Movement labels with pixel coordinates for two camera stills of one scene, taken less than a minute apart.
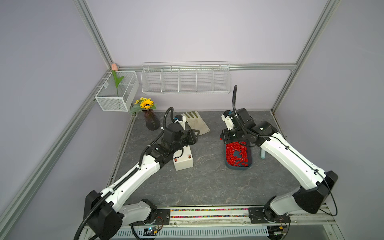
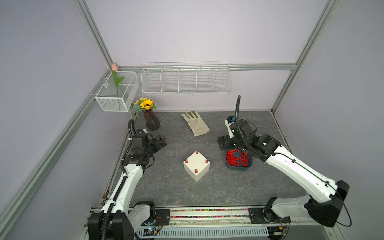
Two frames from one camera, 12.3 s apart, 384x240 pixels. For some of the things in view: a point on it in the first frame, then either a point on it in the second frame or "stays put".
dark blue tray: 238,156 stays put
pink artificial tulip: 114,68 stays put
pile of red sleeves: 230,147 stays put
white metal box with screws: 185,161 to 196,166
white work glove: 197,122 stays put
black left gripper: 192,139 to 158,146
